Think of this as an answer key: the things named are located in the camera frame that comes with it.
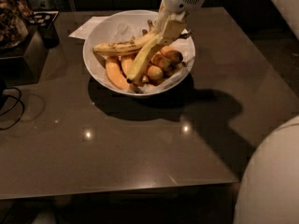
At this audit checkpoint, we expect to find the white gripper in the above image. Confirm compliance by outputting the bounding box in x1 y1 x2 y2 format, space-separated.
155 0 205 46

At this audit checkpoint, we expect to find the greenish yellow banana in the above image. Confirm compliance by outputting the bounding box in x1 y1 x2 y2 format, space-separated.
126 35 165 84

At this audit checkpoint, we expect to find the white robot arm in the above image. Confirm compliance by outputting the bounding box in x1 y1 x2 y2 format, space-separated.
158 0 299 224

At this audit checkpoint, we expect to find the small orange banana upper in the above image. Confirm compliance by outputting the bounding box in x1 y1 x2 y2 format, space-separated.
160 46 183 63

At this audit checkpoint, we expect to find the small orange banana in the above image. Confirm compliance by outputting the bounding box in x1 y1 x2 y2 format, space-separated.
146 65 164 80
160 46 183 63

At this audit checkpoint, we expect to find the white ceramic bowl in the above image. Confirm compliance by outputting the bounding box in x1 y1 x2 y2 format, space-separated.
83 10 195 97

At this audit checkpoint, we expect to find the small orange banana lower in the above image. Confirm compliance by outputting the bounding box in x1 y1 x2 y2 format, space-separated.
146 65 164 80

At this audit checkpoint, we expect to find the orange banana middle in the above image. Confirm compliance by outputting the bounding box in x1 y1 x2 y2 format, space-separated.
121 54 149 86

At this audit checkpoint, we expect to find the spotted yellow banana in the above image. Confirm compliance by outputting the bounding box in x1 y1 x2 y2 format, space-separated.
93 20 156 56

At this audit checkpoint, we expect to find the orange banana left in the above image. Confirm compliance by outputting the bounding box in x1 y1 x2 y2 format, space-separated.
106 56 136 91

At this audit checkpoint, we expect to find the white paper sheet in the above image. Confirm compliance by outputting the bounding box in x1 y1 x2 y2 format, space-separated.
69 16 107 40

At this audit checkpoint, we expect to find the black cup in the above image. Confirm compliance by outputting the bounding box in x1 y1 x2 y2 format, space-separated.
31 11 60 49

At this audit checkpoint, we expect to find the dark box stand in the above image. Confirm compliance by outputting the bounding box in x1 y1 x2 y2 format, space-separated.
0 26 49 86

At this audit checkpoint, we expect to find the glass jar with snacks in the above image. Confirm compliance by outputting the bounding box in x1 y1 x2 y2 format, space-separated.
0 0 29 50

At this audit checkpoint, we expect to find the black cable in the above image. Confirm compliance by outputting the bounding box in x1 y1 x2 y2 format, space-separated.
0 87 26 132

